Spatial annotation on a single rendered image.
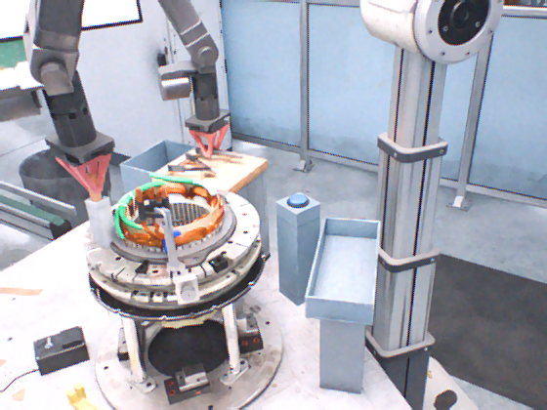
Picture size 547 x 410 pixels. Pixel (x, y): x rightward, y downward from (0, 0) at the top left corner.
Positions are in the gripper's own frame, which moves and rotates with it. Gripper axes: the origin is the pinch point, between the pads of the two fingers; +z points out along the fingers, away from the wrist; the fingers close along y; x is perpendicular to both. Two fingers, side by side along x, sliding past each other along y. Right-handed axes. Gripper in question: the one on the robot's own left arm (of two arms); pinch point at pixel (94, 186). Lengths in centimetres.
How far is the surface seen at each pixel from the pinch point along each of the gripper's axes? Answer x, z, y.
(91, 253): -4.7, 10.8, 1.3
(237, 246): 12.5, 11.7, 19.9
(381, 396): 22, 43, 44
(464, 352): 114, 129, 28
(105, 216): -0.3, 5.3, 1.7
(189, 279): 1.1, 10.8, 20.1
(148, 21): 146, 41, -180
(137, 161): 27.7, 19.5, -30.8
